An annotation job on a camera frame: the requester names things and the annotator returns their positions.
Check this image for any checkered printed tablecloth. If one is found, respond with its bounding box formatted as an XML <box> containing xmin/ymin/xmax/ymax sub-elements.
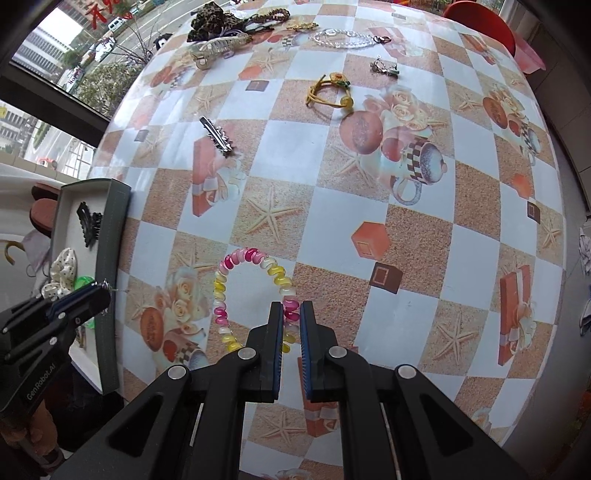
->
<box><xmin>88</xmin><ymin>0</ymin><xmax>570</xmax><ymax>480</ymax></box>

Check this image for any clear claw clip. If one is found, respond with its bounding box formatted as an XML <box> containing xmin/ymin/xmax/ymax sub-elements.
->
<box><xmin>191</xmin><ymin>33</ymin><xmax>254</xmax><ymax>70</ymax></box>

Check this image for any black claw clip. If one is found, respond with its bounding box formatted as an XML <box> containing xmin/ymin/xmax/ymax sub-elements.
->
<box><xmin>76</xmin><ymin>200</ymin><xmax>103</xmax><ymax>250</ymax></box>

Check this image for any green bangle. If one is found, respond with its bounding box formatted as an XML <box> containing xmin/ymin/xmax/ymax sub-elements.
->
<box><xmin>73</xmin><ymin>275</ymin><xmax>96</xmax><ymax>329</ymax></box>

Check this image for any white plastic bag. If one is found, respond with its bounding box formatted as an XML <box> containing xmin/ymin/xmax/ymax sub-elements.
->
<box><xmin>22</xmin><ymin>231</ymin><xmax>54</xmax><ymax>280</ymax></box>

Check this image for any pink plastic basin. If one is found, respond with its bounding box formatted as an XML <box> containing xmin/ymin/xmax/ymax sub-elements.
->
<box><xmin>510</xmin><ymin>34</ymin><xmax>546</xmax><ymax>75</ymax></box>

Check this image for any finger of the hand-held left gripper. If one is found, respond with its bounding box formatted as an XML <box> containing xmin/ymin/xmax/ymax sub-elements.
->
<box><xmin>0</xmin><ymin>284</ymin><xmax>109</xmax><ymax>335</ymax></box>
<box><xmin>0</xmin><ymin>290</ymin><xmax>113</xmax><ymax>365</ymax></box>

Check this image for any red plastic chair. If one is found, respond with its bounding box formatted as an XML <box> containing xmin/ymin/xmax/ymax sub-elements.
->
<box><xmin>443</xmin><ymin>0</ymin><xmax>517</xmax><ymax>56</ymax></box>

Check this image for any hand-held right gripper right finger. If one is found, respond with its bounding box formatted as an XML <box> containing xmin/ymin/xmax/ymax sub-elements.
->
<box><xmin>299</xmin><ymin>301</ymin><xmax>532</xmax><ymax>480</ymax></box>

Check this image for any brown round stool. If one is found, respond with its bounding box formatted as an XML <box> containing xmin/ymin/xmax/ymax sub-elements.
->
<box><xmin>28</xmin><ymin>183</ymin><xmax>61</xmax><ymax>238</ymax></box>

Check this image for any pink yellow spiral hair tie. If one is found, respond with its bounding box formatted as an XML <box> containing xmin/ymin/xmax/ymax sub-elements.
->
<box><xmin>213</xmin><ymin>247</ymin><xmax>301</xmax><ymax>356</ymax></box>

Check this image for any braided brown hair tie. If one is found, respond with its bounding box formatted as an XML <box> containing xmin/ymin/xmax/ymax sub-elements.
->
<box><xmin>240</xmin><ymin>8</ymin><xmax>291</xmax><ymax>29</ymax></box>

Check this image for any leopard print scrunchie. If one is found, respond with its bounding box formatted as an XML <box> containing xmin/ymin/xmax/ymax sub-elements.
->
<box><xmin>188</xmin><ymin>1</ymin><xmax>241</xmax><ymax>43</ymax></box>

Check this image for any silver earring pair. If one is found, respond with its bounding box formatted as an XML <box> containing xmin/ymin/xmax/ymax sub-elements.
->
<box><xmin>369</xmin><ymin>56</ymin><xmax>399</xmax><ymax>78</ymax></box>

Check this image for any silver alligator hair clip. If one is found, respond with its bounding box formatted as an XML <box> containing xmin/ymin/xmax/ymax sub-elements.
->
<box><xmin>199</xmin><ymin>116</ymin><xmax>237</xmax><ymax>158</ymax></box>

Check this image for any white polka dot scrunchie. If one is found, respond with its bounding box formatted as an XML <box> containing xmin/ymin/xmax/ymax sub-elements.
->
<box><xmin>41</xmin><ymin>247</ymin><xmax>78</xmax><ymax>298</ymax></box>

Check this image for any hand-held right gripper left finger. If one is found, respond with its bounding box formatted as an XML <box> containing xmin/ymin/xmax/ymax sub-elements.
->
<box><xmin>51</xmin><ymin>302</ymin><xmax>284</xmax><ymax>480</ymax></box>

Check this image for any red window lettering sticker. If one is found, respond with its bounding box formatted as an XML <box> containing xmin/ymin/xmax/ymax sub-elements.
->
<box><xmin>65</xmin><ymin>0</ymin><xmax>136</xmax><ymax>21</ymax></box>

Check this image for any yellow flower hair tie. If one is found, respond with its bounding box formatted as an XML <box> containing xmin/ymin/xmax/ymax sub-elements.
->
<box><xmin>305</xmin><ymin>71</ymin><xmax>356</xmax><ymax>114</ymax></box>

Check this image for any person's left hand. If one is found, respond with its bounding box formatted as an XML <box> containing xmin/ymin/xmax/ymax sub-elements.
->
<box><xmin>0</xmin><ymin>401</ymin><xmax>63</xmax><ymax>469</ymax></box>

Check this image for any white black patterned cloth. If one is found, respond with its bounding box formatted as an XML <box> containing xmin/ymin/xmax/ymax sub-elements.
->
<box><xmin>579</xmin><ymin>228</ymin><xmax>591</xmax><ymax>278</ymax></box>

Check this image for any grey jewelry box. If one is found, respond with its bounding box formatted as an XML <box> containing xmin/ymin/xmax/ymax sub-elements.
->
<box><xmin>50</xmin><ymin>179</ymin><xmax>132</xmax><ymax>395</ymax></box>

